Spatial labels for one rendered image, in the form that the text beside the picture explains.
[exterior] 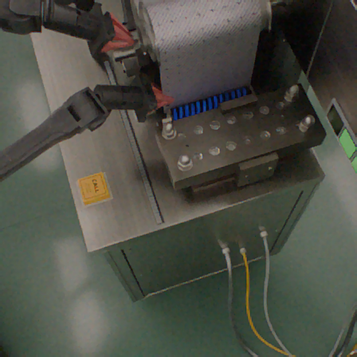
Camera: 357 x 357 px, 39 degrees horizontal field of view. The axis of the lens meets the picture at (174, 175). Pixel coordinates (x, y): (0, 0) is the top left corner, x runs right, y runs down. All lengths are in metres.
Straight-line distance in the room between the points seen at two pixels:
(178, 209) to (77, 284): 1.01
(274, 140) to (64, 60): 0.69
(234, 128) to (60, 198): 1.27
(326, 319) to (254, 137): 1.14
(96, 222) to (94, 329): 0.93
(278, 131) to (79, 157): 0.54
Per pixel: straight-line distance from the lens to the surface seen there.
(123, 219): 1.32
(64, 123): 1.10
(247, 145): 1.26
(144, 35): 1.12
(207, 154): 1.24
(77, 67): 1.57
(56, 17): 1.06
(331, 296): 2.25
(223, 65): 1.23
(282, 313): 2.20
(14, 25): 1.09
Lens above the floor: 2.14
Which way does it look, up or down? 66 degrees down
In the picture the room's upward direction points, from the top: 5 degrees counter-clockwise
